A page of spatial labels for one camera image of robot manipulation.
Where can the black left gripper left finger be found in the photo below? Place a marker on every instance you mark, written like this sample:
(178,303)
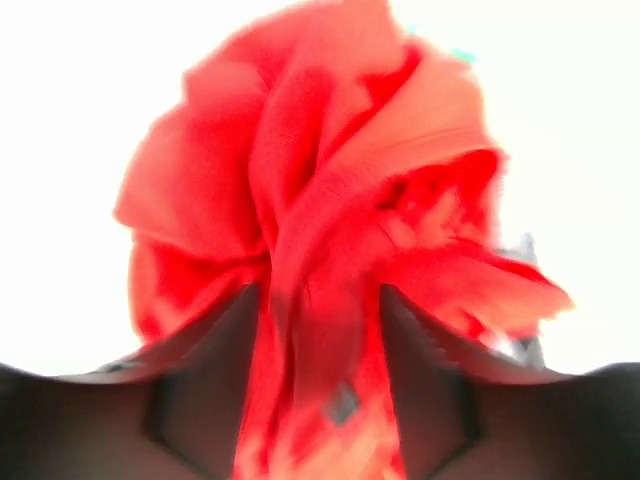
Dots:
(173,411)

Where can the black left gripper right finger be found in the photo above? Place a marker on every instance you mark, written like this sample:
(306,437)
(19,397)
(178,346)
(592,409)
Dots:
(465,413)

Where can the red tank top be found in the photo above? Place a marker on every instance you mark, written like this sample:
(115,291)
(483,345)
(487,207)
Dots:
(321,153)

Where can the green tank top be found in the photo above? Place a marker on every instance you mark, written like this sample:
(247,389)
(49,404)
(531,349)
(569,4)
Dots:
(443,44)

